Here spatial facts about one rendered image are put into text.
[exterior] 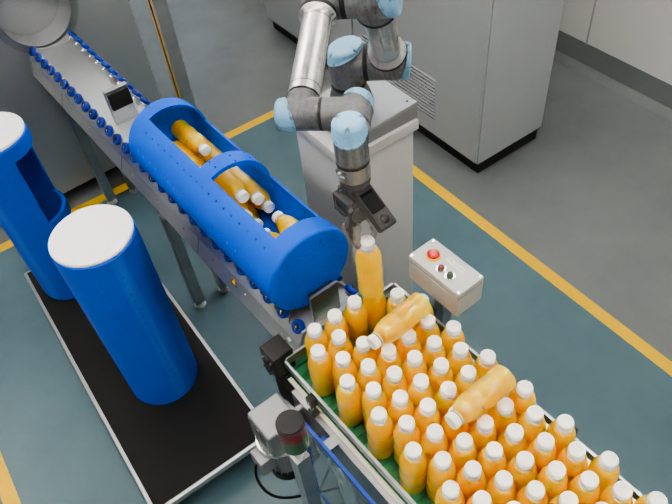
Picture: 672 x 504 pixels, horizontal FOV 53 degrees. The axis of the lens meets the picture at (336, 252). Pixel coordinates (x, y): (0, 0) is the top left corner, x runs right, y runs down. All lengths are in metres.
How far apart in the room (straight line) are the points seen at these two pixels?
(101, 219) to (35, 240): 0.81
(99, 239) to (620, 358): 2.18
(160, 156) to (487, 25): 1.68
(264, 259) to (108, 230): 0.65
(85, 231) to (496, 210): 2.14
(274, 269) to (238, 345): 1.36
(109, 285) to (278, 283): 0.66
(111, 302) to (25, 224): 0.82
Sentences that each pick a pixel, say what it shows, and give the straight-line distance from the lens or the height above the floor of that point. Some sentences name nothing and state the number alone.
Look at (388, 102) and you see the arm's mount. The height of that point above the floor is 1.21.
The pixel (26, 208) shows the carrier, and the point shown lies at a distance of 3.00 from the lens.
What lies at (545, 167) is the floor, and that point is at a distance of 3.92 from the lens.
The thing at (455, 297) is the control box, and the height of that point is 1.08.
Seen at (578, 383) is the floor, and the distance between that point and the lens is 3.05.
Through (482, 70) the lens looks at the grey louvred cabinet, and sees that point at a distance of 3.39.
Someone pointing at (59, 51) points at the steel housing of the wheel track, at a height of 0.93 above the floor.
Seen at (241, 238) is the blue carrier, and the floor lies 1.18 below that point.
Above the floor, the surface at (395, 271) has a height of 0.42.
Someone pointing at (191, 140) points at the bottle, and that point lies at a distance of 2.40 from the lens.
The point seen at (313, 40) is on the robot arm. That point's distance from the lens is 1.65.
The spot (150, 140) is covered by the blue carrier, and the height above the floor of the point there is 1.19.
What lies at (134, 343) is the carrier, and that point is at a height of 0.60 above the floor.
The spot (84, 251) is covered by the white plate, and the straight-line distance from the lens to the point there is 2.27.
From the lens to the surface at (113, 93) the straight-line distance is 2.84.
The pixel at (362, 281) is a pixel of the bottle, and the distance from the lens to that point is 1.70.
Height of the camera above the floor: 2.55
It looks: 48 degrees down
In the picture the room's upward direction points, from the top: 7 degrees counter-clockwise
